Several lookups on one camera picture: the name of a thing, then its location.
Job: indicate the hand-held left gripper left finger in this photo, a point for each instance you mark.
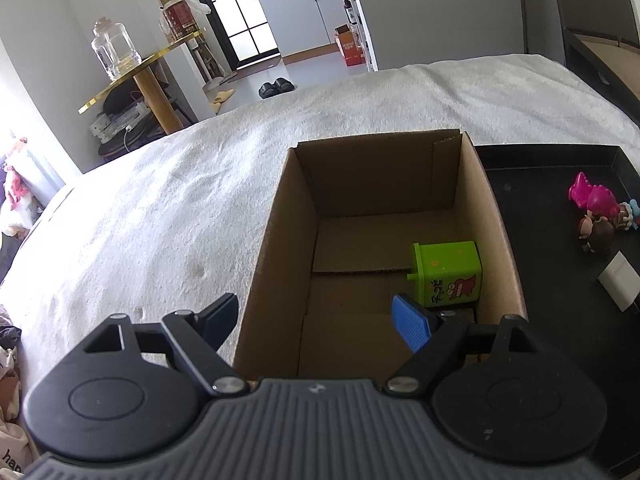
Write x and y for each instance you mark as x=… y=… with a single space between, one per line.
x=223 y=314

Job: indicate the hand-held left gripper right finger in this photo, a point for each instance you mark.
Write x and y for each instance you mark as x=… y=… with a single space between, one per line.
x=413 y=323

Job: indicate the green cube toy box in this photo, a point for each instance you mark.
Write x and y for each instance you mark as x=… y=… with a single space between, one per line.
x=450 y=270

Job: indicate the brown cardboard box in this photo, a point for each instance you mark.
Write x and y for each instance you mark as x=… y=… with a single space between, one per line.
x=380 y=175

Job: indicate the black tray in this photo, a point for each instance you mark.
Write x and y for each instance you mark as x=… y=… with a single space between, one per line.
x=540 y=240

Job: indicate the brown-haired figurine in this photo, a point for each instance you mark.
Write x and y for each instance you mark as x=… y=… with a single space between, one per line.
x=600 y=234

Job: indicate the white charger adapter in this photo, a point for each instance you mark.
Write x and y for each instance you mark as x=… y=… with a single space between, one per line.
x=619 y=280

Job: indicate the pink figurine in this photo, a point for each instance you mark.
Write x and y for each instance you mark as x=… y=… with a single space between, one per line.
x=585 y=192

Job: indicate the white blanket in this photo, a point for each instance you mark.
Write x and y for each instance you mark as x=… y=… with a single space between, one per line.
x=200 y=185

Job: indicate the yellow slipper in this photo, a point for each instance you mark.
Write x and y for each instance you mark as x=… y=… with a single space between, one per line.
x=222 y=95

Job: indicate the white power strip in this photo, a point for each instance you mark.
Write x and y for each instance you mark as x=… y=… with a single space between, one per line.
x=117 y=121

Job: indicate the black slipper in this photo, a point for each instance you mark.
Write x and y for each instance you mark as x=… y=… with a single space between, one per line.
x=267 y=90
x=284 y=85

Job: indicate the pink and white cloth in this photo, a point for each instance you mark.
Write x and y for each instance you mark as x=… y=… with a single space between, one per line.
x=17 y=195

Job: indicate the round gold table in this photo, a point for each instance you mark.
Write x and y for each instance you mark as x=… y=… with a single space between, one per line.
x=150 y=80

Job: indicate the orange cardboard box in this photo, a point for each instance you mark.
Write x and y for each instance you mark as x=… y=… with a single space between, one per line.
x=348 y=45

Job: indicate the clear glass jar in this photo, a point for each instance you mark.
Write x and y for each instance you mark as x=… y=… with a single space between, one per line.
x=114 y=50

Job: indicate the red tin in plastic bag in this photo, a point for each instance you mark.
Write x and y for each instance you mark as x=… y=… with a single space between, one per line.
x=179 y=19

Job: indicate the black framed glass door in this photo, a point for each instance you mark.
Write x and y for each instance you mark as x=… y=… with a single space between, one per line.
x=235 y=10

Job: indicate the white cabinet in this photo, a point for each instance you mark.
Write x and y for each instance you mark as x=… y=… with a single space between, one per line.
x=300 y=17

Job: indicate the dark spray bottle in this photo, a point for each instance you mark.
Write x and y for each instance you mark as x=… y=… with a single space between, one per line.
x=349 y=10

